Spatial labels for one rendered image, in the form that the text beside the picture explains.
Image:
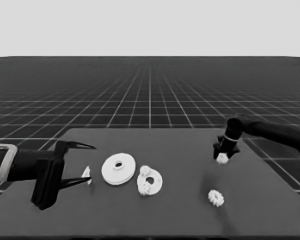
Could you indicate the small white T-shaped piece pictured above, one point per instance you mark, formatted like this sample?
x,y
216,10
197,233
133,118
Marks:
x,y
86,172

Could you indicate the large thick white disc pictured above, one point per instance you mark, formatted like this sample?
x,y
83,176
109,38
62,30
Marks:
x,y
110,173

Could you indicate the white round carrier with pins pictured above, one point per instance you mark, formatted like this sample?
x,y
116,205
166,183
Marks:
x,y
157,181

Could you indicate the white toothed gear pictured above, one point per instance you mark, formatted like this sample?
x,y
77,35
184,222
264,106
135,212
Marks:
x,y
142,172
223,161
142,190
212,199

